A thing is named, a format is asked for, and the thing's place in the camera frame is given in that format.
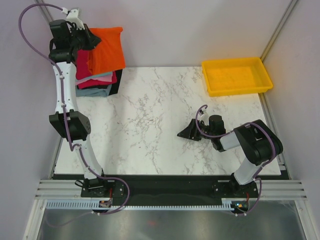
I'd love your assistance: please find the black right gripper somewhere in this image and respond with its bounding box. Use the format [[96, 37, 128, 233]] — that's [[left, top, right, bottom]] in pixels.
[[177, 118, 215, 142]]

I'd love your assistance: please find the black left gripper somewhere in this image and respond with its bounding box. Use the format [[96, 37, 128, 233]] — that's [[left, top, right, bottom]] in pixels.
[[68, 24, 101, 52]]

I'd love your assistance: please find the orange t shirt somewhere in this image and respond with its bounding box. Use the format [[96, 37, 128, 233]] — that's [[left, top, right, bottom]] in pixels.
[[87, 26, 126, 75]]

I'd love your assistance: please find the yellow plastic tray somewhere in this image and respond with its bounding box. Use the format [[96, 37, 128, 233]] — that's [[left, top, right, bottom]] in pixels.
[[201, 57, 274, 97]]

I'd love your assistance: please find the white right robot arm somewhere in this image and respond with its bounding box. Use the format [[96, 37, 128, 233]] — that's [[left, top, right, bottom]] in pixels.
[[177, 115, 283, 197]]

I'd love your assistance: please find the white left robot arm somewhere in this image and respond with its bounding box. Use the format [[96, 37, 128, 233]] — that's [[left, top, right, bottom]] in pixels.
[[48, 19, 110, 198]]

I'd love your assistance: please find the crimson folded t shirt top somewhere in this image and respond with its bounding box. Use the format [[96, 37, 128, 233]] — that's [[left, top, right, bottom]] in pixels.
[[75, 50, 92, 80]]

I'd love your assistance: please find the crimson folded t shirt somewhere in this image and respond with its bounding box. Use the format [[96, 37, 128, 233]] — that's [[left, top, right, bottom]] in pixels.
[[75, 50, 92, 80], [77, 73, 117, 90]]

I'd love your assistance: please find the teal folded t shirt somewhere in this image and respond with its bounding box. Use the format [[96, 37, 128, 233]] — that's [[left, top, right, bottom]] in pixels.
[[75, 72, 113, 82]]

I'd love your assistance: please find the pink folded t shirt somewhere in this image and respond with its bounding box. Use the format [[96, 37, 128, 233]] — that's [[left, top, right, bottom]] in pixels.
[[75, 74, 113, 86]]

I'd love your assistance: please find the crimson folded t shirt lower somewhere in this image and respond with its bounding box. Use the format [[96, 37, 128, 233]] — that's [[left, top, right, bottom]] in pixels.
[[77, 73, 117, 90]]

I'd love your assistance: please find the grey-blue folded t shirt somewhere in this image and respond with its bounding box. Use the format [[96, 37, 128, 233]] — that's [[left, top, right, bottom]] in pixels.
[[75, 85, 112, 97]]

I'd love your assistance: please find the black folded t shirt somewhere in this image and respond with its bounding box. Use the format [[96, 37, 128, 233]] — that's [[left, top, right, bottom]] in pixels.
[[74, 68, 124, 97]]

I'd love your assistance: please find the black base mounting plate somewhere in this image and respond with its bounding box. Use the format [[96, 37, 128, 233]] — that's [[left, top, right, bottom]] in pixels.
[[80, 174, 258, 207]]

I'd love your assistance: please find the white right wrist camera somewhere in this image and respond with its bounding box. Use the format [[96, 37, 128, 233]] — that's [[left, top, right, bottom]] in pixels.
[[198, 109, 208, 121]]

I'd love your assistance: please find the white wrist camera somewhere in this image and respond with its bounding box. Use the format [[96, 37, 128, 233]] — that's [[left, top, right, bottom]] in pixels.
[[61, 7, 85, 30], [198, 109, 208, 121]]

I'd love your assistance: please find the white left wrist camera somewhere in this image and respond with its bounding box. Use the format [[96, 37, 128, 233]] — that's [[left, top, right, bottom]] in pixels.
[[61, 7, 85, 30]]

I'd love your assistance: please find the left aluminium frame post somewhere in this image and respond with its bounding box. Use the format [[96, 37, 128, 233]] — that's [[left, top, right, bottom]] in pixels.
[[34, 0, 71, 61]]

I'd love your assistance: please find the aluminium frame post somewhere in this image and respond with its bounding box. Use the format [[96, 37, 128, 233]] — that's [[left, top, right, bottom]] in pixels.
[[260, 0, 300, 63], [34, 0, 71, 61]]

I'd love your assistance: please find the white slotted cable duct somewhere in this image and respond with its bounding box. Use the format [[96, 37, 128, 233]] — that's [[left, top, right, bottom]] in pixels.
[[45, 199, 234, 211]]

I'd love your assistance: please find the right aluminium frame post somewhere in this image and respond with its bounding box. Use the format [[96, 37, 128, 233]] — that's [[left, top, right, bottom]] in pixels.
[[260, 0, 300, 63]]

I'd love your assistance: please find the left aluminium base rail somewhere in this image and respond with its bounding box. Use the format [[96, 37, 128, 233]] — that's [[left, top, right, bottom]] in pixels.
[[22, 178, 91, 240]]

